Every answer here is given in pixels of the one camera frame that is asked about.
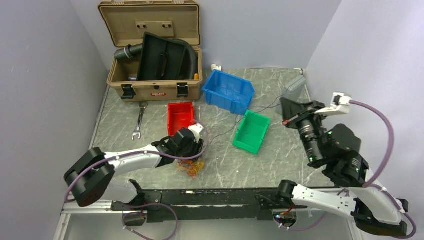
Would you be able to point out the black tray insert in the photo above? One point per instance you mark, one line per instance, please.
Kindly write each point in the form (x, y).
(161, 58)

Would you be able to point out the white pipe elbow fitting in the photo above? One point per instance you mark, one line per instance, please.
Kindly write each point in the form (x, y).
(215, 67)

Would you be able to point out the tan open toolbox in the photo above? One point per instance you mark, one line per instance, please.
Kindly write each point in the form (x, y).
(127, 21)

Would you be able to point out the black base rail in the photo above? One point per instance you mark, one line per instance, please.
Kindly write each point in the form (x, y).
(206, 204)

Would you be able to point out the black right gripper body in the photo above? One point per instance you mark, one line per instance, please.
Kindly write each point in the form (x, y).
(312, 116)

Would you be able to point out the silver combination wrench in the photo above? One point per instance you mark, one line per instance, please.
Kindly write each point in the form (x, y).
(136, 134)

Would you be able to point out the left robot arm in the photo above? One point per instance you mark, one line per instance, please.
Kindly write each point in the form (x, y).
(93, 176)

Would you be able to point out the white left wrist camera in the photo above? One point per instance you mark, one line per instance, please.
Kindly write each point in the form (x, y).
(196, 129)

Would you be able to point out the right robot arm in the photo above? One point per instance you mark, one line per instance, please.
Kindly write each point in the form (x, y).
(337, 152)

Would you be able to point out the blue plastic bin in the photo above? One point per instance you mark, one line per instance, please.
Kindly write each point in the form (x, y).
(228, 92)

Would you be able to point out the red plastic bin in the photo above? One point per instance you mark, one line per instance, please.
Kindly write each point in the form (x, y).
(180, 115)

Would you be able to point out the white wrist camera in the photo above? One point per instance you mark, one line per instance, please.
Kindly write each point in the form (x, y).
(339, 105)
(196, 129)

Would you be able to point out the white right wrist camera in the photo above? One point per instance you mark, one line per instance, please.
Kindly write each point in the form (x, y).
(339, 105)

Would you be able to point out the green plastic bin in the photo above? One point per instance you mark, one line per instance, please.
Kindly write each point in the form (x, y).
(251, 132)

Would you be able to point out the grey plastic case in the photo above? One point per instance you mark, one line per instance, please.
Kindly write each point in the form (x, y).
(294, 88)

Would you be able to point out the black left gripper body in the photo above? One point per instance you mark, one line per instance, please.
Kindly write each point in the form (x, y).
(192, 150)

